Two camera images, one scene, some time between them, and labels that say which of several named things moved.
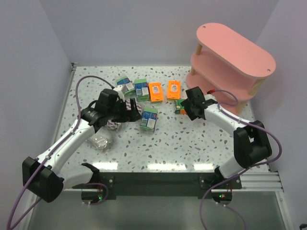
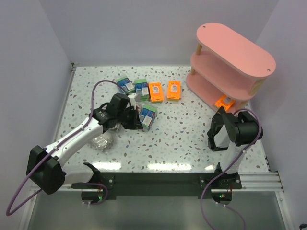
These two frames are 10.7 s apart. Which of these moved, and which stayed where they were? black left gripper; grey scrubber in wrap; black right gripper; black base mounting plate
Moved: black left gripper; black right gripper
Stayed: grey scrubber in wrap; black base mounting plate
